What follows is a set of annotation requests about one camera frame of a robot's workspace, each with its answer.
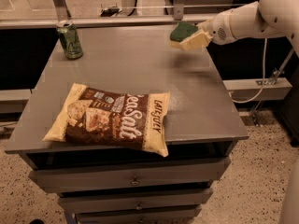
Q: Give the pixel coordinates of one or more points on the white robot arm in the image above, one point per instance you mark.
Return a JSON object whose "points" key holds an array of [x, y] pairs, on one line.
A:
{"points": [[260, 19]]}

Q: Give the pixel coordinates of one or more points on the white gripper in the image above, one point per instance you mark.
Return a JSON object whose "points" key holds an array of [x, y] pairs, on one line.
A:
{"points": [[219, 28]]}

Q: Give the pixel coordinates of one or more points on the grey metal railing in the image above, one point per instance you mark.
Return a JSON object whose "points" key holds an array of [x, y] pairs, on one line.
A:
{"points": [[18, 14]]}

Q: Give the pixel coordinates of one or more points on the grey drawer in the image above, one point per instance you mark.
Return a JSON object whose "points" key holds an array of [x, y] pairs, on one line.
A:
{"points": [[131, 175], [141, 216], [135, 201]]}

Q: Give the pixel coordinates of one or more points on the middle grey drawer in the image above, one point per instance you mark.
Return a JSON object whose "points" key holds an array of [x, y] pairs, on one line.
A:
{"points": [[135, 201]]}

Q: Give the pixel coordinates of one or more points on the bottom grey drawer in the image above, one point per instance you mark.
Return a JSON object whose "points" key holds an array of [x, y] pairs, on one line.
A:
{"points": [[141, 216]]}

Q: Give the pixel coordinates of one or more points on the green and yellow sponge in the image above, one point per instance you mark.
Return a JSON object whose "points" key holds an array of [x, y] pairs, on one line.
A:
{"points": [[182, 31]]}

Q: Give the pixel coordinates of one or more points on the brown sea salt chip bag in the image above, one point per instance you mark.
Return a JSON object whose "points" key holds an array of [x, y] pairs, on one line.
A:
{"points": [[94, 117]]}

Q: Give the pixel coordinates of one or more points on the small black bracket on rail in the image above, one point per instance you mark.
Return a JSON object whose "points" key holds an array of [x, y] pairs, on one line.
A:
{"points": [[110, 11]]}

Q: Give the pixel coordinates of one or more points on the green soda can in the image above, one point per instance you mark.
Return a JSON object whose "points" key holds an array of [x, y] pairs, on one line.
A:
{"points": [[68, 35]]}

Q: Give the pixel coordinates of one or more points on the grey drawer cabinet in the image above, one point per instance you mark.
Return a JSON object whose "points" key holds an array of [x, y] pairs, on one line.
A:
{"points": [[201, 120]]}

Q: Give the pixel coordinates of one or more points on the top grey drawer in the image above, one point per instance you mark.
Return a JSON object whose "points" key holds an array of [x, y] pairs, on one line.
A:
{"points": [[131, 175]]}

